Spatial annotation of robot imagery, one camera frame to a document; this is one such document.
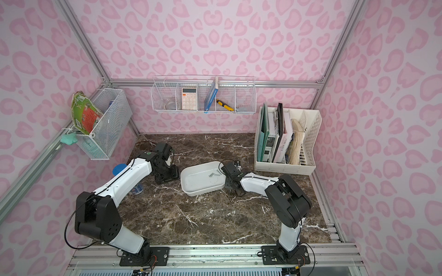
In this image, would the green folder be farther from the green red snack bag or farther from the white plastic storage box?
the green red snack bag

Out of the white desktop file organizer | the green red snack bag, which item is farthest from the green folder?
the green red snack bag

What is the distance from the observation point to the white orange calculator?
38.2 inches

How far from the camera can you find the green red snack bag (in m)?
0.70

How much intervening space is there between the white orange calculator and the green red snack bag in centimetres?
41
